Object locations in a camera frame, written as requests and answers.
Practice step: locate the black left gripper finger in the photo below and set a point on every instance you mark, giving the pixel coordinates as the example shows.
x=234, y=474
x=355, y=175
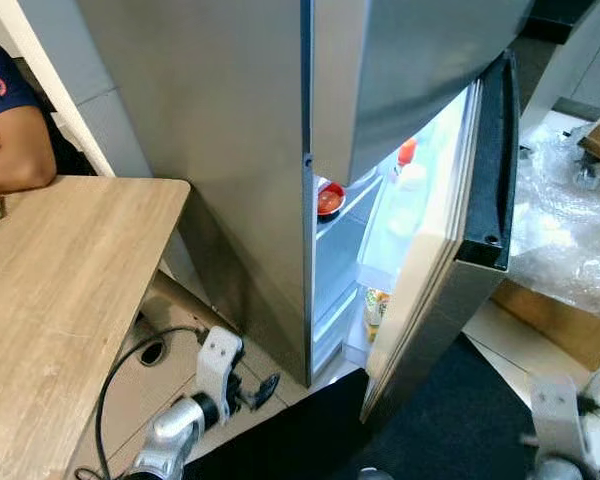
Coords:
x=266, y=383
x=262, y=401

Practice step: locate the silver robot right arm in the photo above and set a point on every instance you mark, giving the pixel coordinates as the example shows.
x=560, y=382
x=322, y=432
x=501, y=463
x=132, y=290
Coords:
x=558, y=470

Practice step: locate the silver two-door fridge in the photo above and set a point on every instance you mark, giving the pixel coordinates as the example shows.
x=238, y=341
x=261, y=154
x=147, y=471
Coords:
x=210, y=150

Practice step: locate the grey slipper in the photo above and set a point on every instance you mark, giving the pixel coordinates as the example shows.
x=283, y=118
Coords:
x=152, y=352

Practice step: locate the yellow juice carton green cap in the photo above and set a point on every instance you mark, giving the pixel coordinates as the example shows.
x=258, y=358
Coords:
x=377, y=312

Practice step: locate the grey robot right leg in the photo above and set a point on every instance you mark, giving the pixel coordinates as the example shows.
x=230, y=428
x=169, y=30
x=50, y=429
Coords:
x=375, y=474

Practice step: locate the light wooden table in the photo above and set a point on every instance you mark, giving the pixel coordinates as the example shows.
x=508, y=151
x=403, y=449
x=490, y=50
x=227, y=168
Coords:
x=60, y=320

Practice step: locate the red tomato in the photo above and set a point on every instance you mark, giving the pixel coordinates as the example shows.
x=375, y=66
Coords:
x=330, y=202

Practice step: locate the black floor mat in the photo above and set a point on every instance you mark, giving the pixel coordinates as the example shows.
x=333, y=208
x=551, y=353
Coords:
x=460, y=430

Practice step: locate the red white bowl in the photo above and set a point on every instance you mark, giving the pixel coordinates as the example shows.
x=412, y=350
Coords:
x=320, y=187

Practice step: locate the clear jar white lid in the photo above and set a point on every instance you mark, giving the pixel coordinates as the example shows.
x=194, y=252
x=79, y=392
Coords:
x=410, y=180

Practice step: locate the bottle with orange cap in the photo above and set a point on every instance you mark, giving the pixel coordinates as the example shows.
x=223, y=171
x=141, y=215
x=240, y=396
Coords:
x=407, y=152

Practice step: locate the brown cardboard box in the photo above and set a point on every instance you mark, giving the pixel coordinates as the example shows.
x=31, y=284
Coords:
x=560, y=330

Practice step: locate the person in navy shirt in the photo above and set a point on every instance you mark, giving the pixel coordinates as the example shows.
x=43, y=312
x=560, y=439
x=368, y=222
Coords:
x=10, y=150

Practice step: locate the clear bubble wrap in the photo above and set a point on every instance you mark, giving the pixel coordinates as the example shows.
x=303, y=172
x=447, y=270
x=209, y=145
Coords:
x=565, y=230

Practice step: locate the silver metal fitting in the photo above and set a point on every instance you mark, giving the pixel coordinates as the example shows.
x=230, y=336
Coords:
x=595, y=175

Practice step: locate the grey kitchen cabinet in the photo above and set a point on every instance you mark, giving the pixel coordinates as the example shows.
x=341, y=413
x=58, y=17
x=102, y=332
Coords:
x=590, y=60

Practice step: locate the black cooktop counter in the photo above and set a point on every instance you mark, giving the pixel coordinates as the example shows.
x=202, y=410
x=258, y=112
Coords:
x=552, y=20

